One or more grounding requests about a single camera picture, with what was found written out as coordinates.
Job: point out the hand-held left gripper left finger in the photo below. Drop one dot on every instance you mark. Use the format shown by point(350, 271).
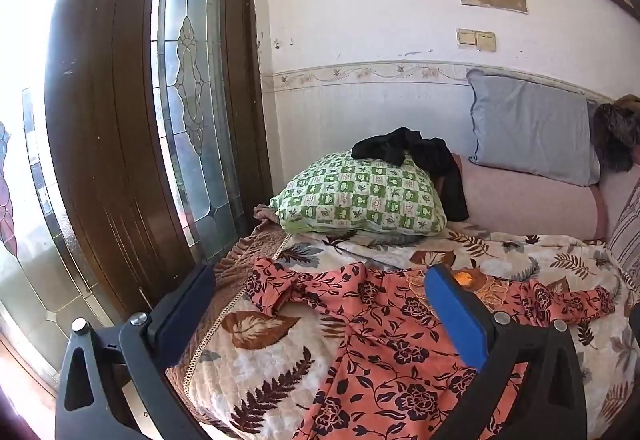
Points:
point(187, 315)

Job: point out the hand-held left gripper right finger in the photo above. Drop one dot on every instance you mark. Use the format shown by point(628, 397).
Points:
point(457, 315)

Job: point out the orange floral garment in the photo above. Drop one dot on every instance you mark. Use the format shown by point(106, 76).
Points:
point(380, 320)

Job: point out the leaf-print blanket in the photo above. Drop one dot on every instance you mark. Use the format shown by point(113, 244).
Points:
point(265, 355)

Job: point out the pink bolster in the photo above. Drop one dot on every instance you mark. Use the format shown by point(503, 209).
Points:
point(525, 200)

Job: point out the wooden stained-glass door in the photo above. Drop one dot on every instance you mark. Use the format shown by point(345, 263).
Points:
point(115, 119)
point(50, 270)

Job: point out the green checkered pillow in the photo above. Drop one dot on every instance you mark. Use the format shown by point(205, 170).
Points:
point(350, 195)

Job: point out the black garment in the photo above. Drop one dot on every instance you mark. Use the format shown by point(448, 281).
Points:
point(425, 154)

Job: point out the striped pillow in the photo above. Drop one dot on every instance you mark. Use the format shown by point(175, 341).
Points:
point(627, 230)

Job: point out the blue-grey pillow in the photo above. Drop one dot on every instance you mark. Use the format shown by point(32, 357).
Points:
point(530, 124)

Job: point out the dark furry cloth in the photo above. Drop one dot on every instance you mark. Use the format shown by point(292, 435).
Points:
point(617, 129)

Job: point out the beige wall switch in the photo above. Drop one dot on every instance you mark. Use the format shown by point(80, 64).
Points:
point(486, 41)
point(466, 38)

